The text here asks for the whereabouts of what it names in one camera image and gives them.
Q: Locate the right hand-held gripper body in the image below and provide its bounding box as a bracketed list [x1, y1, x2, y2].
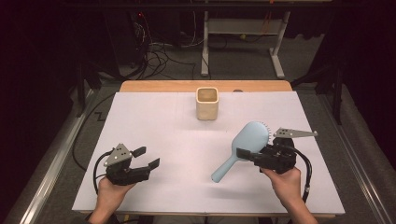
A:
[252, 127, 318, 175]

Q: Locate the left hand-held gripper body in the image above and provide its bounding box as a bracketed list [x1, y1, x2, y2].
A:
[103, 143, 151, 187]

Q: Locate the light blue hairbrush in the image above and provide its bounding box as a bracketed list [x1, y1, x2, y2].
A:
[210, 120, 273, 184]

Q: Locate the beige square cup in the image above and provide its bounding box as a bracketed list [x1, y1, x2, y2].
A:
[195, 87, 219, 121]

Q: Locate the person's left hand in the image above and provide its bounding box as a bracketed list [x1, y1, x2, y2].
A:
[96, 176, 136, 216]

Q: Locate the person's right hand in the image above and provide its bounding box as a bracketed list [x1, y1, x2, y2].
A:
[261, 166, 303, 206]

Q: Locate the white table cover sheet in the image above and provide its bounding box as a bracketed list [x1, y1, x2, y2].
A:
[72, 91, 346, 216]

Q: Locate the dark metal stand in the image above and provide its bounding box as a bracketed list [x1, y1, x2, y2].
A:
[76, 59, 104, 118]
[290, 62, 344, 125]

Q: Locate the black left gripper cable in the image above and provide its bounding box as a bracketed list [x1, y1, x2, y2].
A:
[92, 149, 113, 195]

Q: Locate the long black floor cable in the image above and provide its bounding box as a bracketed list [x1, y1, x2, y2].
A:
[72, 92, 116, 172]

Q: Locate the aluminium floor rail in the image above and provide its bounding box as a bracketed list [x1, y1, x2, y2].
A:
[320, 92, 396, 224]
[18, 90, 94, 224]

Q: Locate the tangle of floor cables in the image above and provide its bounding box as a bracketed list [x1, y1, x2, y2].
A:
[134, 12, 197, 80]

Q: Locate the white metal stand frame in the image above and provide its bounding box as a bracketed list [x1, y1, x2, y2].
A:
[200, 10, 292, 79]

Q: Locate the orange cable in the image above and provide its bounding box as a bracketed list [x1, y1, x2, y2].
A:
[262, 11, 273, 34]

